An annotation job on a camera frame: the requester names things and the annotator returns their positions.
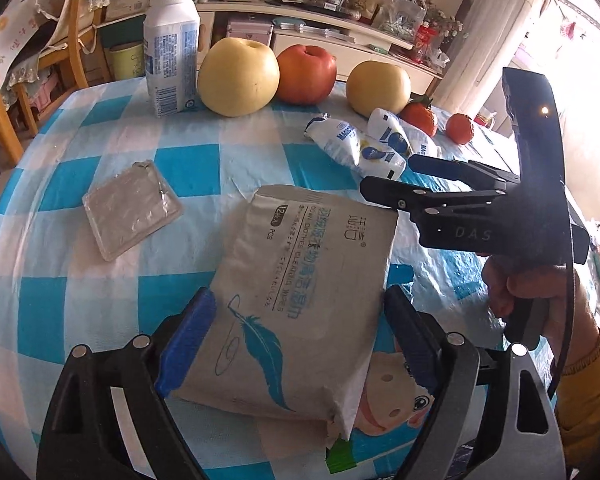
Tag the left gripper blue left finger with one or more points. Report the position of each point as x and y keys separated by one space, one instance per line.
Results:
x=178 y=355

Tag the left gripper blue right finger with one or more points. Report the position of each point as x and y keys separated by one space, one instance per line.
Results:
x=420 y=339

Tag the cartoon cow snack bag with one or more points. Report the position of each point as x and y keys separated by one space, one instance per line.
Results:
x=390 y=414

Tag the grey wet wipes pack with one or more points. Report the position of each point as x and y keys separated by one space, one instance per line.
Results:
x=298 y=297

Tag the white blue wrapper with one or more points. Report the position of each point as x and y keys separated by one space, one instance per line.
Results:
x=351 y=148

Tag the white blue pouch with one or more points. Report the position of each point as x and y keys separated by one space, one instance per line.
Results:
x=405 y=139

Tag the yellow right sleeve forearm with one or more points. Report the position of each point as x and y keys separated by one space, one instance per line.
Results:
x=578 y=408

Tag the person's right hand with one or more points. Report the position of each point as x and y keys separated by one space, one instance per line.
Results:
x=546 y=282

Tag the blue checkered tablecloth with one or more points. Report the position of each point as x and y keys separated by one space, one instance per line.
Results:
x=56 y=290

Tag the yellow pear right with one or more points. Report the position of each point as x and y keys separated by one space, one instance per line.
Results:
x=373 y=84

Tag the white curtain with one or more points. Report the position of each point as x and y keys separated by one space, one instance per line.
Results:
x=493 y=30

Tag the clear plastic bag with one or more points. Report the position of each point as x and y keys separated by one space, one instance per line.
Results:
x=401 y=18

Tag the white tv cabinet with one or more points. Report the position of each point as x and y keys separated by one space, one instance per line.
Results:
x=348 y=41

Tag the yellow apple left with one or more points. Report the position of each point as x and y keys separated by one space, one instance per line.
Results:
x=238 y=77

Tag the red apple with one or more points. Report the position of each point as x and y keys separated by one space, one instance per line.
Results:
x=307 y=74

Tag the green waste bin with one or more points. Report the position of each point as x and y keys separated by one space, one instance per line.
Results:
x=127 y=60

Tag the white blue yogurt bottle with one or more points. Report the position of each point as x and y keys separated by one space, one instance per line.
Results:
x=171 y=30

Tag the wooden chair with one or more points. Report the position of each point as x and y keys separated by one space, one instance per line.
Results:
x=47 y=70

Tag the pink storage box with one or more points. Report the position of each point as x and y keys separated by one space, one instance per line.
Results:
x=251 y=29

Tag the orange print white cloth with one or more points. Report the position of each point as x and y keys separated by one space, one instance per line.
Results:
x=5 y=35

